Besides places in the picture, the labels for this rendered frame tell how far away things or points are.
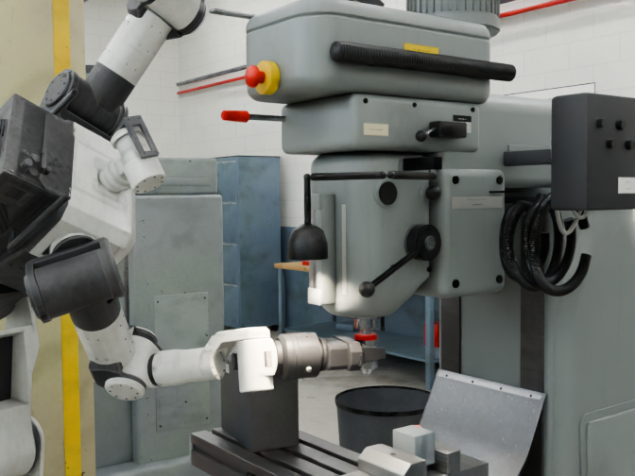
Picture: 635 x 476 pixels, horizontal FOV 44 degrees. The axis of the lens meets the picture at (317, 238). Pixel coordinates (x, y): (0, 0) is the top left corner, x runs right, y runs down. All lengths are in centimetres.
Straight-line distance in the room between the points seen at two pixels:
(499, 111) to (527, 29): 509
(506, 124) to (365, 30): 43
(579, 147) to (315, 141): 48
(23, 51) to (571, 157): 214
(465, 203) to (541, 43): 512
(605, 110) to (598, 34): 486
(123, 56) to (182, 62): 982
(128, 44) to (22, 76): 143
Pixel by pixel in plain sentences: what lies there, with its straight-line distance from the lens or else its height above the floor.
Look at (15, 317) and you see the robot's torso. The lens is 186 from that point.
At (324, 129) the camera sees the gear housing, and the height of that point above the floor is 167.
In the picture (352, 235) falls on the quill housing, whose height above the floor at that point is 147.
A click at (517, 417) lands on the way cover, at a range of 182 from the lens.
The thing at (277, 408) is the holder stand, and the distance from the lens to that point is 188.
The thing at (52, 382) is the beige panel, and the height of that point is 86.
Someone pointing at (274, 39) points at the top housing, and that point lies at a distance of 147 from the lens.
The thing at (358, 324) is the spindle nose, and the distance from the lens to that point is 159.
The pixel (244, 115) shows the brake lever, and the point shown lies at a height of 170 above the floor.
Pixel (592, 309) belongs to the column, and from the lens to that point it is 185.
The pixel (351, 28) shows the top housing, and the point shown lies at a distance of 143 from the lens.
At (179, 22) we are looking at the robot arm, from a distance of 170.
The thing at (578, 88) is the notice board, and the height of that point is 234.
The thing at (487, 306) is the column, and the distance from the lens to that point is 187.
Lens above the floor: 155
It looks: 3 degrees down
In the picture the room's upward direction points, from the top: 1 degrees counter-clockwise
